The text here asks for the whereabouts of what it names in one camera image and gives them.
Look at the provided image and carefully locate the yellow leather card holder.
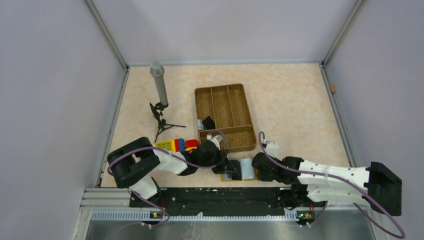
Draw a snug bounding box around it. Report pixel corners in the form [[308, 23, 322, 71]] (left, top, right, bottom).
[[220, 158, 259, 182]]

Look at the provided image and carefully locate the red rounded toy block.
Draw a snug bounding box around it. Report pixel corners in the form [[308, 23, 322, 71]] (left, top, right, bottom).
[[184, 139, 199, 149]]

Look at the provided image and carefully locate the small brown corner object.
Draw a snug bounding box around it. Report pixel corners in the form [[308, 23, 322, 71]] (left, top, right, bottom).
[[329, 84, 337, 94]]

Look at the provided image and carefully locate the grey microphone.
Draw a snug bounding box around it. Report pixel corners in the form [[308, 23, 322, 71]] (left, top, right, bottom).
[[149, 61, 169, 108]]

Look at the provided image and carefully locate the blue toy block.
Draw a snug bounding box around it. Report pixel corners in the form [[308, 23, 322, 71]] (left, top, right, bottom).
[[178, 138, 186, 152]]

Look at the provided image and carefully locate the yellow green window block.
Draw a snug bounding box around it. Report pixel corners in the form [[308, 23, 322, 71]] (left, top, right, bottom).
[[154, 140, 176, 152]]

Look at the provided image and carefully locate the stack of black cards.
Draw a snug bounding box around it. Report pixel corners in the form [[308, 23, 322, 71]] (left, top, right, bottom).
[[197, 115, 216, 131]]

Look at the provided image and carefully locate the yellow no-entry sign block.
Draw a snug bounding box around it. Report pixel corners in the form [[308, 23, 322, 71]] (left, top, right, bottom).
[[186, 147, 197, 153]]

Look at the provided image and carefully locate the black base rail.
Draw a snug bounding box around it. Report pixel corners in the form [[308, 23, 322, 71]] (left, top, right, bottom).
[[145, 187, 319, 220]]

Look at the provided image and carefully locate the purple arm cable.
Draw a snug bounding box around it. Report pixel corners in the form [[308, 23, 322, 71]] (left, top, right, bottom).
[[106, 129, 230, 229], [258, 131, 407, 239]]

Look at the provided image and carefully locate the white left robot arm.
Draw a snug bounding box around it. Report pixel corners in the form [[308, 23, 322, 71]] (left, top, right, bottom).
[[106, 135, 236, 207]]

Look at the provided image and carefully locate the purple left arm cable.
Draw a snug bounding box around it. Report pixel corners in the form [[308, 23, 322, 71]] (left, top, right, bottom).
[[106, 129, 230, 229]]

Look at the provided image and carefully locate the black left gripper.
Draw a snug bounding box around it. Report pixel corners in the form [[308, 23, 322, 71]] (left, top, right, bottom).
[[197, 146, 237, 174]]

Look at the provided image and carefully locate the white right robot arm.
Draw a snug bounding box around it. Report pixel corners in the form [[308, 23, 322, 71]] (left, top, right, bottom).
[[252, 151, 403, 217]]

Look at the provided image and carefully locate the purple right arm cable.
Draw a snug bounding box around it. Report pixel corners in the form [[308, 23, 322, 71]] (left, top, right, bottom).
[[258, 131, 407, 239]]

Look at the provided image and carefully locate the woven wicker divided tray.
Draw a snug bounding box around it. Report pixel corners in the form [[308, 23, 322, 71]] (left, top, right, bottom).
[[194, 83, 257, 153]]

